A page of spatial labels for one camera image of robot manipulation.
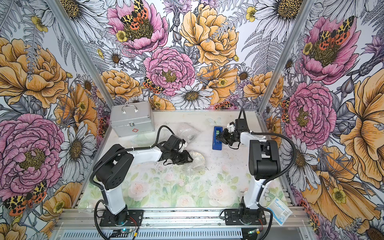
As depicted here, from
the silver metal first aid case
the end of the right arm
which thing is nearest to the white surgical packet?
the end of the right arm

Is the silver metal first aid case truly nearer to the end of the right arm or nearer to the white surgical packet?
the end of the right arm

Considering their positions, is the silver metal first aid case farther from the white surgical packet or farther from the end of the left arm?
the white surgical packet

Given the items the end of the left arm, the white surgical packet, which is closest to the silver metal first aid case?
the end of the left arm

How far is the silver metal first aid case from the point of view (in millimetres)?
986
